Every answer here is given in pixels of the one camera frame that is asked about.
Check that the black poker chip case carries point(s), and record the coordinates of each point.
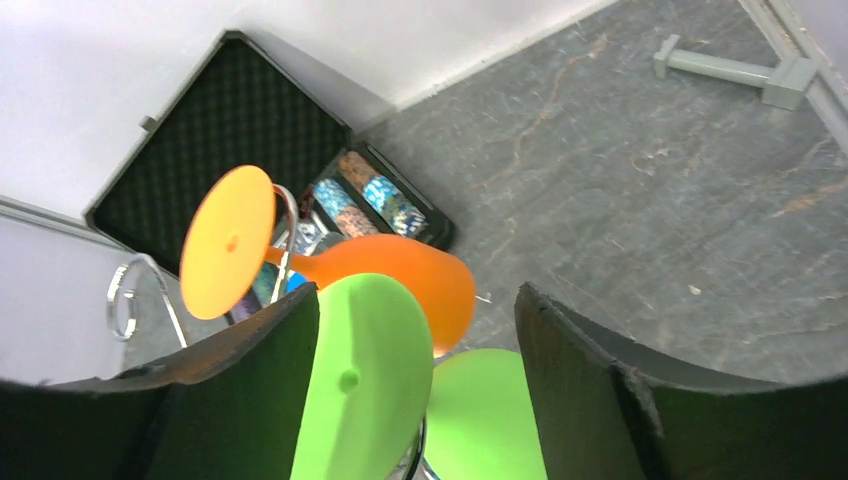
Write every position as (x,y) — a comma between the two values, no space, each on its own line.
(240,108)

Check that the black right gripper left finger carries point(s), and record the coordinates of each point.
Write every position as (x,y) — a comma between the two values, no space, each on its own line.
(226,407)

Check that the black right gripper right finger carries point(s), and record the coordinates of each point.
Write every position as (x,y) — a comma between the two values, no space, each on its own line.
(607,407)

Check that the green plastic wine glass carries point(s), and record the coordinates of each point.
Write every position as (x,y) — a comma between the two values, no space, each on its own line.
(375,385)

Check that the grey metal floor bracket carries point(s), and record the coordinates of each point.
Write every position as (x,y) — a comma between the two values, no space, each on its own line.
(783,86)

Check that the chrome wire wine glass rack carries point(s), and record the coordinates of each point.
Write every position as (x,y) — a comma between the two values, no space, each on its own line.
(123,313)

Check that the orange plastic wine glass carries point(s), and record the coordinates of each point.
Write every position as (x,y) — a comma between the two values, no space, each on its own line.
(229,239)

